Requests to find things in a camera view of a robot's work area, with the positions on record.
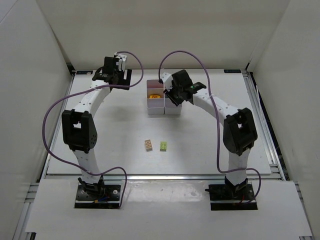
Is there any orange lego brick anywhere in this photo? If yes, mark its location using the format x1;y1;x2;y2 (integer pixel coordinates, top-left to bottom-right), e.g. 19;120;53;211
153;94;161;99

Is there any red curved lego brick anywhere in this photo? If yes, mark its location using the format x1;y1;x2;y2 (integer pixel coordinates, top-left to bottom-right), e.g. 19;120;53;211
147;84;163;89

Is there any light green lego brick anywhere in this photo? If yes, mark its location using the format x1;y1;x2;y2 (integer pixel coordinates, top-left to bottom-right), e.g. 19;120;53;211
159;141;168;152

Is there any cream lego brick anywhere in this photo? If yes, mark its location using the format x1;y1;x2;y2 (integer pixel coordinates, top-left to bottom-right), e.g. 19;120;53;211
144;139;153;152

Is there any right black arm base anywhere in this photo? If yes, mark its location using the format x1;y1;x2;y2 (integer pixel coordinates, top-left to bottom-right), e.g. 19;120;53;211
205;184;258;211

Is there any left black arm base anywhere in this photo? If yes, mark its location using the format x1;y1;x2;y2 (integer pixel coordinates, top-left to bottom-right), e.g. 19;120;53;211
74;183;122;209

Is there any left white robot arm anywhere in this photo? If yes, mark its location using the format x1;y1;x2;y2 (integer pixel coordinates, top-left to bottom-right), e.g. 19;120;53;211
61;53;132;198

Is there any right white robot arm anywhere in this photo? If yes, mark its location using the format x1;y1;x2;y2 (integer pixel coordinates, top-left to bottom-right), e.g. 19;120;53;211
159;69;258;194

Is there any right white divided container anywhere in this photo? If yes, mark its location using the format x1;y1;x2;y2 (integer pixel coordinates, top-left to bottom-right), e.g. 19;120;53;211
164;87;182;115

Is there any white divided container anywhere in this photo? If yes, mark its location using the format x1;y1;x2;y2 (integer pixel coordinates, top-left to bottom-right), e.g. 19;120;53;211
146;79;165;116
164;87;182;115

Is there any left white divided container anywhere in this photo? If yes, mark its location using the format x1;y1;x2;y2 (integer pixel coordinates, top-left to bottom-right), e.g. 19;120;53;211
146;79;165;116

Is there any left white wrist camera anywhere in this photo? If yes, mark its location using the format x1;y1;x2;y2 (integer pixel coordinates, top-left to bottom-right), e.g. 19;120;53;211
114;52;127;72

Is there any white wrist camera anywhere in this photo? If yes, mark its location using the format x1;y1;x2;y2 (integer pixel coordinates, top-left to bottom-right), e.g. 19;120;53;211
158;72;173;92
114;52;127;72

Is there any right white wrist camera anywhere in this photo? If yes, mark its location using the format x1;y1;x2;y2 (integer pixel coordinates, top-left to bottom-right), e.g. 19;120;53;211
158;72;173;92

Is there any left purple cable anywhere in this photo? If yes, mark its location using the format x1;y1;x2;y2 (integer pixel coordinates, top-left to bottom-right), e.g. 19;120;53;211
42;51;144;208

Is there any purple cable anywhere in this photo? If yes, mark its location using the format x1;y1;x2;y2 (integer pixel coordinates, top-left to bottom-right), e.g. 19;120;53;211
42;51;144;208
158;50;261;204

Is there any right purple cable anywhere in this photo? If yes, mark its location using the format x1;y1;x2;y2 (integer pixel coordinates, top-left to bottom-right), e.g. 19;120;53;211
158;50;261;204

